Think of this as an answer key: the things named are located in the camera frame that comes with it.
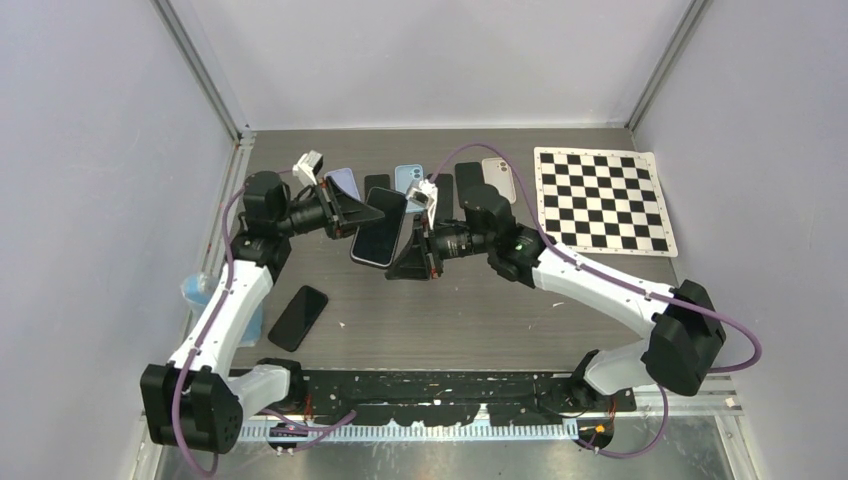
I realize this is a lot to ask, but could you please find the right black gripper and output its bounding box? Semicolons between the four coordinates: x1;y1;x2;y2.
387;213;494;283

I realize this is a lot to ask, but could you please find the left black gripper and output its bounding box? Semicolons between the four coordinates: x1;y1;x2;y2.
276;177;385;241

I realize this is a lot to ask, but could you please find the lilac phone case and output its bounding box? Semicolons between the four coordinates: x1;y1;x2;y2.
325;167;361;200

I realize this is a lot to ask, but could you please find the phone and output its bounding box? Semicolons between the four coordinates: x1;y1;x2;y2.
363;174;392;197
350;187;407;269
435;173;454;222

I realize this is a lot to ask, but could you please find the light-blue phone case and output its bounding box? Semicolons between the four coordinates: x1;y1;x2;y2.
394;164;424;214

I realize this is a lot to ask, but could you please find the beige phone case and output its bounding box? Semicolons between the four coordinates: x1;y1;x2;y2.
481;157;517;204

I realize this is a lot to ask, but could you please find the black smartphone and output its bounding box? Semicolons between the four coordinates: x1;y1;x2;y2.
454;161;485;203

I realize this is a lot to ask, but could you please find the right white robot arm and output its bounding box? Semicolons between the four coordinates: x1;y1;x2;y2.
385;179;726;411

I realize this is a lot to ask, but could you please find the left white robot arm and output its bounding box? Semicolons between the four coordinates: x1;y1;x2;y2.
140;171;384;454

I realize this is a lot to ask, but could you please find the black phone bare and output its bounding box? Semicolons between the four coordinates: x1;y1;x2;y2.
267;285;329;352

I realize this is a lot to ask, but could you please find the checkerboard calibration mat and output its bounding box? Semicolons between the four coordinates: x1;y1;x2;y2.
534;147;678;258

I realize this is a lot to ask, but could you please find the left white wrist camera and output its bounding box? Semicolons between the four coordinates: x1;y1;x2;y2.
292;150;323;187

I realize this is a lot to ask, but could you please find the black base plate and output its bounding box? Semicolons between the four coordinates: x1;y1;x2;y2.
270;370;636;427

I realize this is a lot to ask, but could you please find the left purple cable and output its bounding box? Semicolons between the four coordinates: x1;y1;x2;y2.
170;168;296;477

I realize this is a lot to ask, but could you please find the purple cable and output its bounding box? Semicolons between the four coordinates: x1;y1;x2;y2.
427;142;763;461
170;168;296;477

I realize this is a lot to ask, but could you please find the aluminium front rail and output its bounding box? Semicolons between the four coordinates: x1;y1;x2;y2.
233;389;743;448

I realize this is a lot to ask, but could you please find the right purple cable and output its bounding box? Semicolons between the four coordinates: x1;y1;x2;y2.
427;142;763;461

